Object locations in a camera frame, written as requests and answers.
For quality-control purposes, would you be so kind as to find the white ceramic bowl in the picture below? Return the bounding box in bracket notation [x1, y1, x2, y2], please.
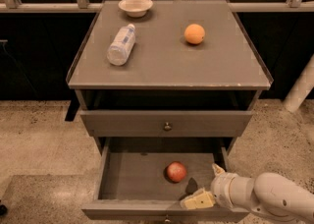
[118, 0, 153, 18]

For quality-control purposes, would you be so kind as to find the brass top drawer knob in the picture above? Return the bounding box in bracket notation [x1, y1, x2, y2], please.
[164, 122, 172, 132]

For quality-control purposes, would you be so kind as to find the brass drawer knob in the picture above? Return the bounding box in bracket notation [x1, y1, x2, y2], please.
[164, 122, 172, 132]
[164, 215, 172, 224]

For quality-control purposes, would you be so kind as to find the red apple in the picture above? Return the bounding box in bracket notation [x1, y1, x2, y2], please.
[166, 161, 187, 183]

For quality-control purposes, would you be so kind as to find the orange fruit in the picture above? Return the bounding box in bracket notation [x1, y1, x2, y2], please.
[184, 24, 205, 45]

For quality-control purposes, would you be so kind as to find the brass middle drawer knob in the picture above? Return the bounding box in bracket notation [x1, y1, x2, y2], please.
[164, 215, 172, 224]

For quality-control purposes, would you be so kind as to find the white cylindrical post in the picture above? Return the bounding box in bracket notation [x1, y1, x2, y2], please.
[283, 55, 314, 113]

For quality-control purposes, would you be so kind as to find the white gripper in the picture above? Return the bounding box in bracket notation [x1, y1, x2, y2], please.
[180, 163, 255, 210]

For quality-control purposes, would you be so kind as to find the open grey middle drawer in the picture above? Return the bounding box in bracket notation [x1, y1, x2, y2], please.
[82, 146, 248, 222]

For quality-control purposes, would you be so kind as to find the clear plastic water bottle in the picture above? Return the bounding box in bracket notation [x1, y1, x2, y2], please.
[107, 24, 135, 66]

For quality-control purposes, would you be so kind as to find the grey wooden drawer cabinet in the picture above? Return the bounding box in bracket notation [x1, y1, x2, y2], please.
[67, 0, 273, 149]

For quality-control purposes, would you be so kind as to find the grey top drawer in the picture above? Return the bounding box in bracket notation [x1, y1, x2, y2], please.
[80, 110, 252, 138]

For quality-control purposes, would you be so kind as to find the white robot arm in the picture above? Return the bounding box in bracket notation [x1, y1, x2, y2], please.
[180, 163, 314, 224]

